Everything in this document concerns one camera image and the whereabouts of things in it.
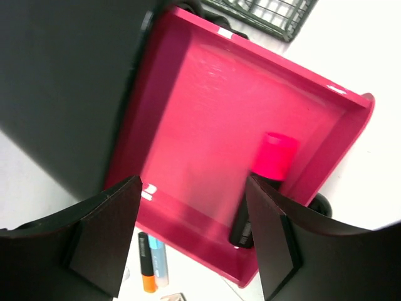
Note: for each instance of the orange black highlighter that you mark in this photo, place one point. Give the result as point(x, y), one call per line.
point(146, 265)

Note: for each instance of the green wire mesh organizer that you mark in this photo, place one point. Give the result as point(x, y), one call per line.
point(280, 19)

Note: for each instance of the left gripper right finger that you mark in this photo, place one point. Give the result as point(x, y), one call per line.
point(304, 255)

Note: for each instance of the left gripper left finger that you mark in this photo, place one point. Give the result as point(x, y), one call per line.
point(78, 253)

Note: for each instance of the blue highlighter marker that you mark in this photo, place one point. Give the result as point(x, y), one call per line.
point(159, 261)

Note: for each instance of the pink highlighter marker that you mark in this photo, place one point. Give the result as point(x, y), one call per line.
point(272, 162)

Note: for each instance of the black drawer cabinet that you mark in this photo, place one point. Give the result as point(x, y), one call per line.
point(66, 67)

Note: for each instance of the pink top drawer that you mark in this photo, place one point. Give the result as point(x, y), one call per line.
point(202, 100)

